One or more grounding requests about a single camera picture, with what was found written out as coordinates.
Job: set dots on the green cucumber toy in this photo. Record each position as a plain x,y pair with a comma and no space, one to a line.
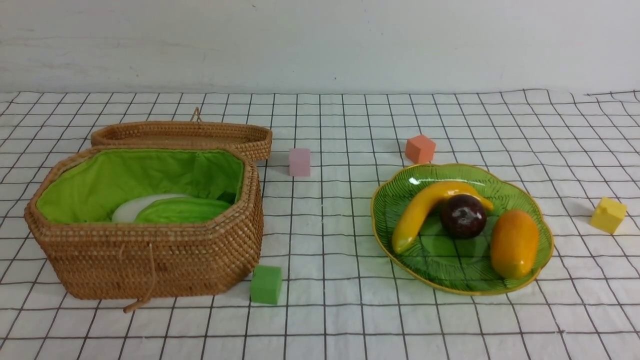
182,210

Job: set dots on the yellow foam cube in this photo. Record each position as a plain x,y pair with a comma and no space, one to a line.
608,215

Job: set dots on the green leaf-shaped glass plate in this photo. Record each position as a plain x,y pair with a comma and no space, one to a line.
460,266

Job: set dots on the green foam cube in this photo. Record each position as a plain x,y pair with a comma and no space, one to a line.
266,284

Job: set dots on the orange foam cube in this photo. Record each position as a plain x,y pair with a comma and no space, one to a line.
420,149

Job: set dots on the orange yellow mango toy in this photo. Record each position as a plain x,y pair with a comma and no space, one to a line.
514,244

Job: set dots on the pink foam cube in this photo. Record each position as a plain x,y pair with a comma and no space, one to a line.
299,162

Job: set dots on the dark purple mangosteen toy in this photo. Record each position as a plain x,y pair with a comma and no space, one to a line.
463,216

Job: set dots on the yellow banana toy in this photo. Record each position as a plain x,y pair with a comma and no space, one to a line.
411,221

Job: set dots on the woven wicker basket lid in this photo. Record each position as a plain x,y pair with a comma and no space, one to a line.
252,141

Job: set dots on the white radish toy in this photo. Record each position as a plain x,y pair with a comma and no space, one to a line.
127,212

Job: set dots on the woven wicker basket green lining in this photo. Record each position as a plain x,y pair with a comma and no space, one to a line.
94,258

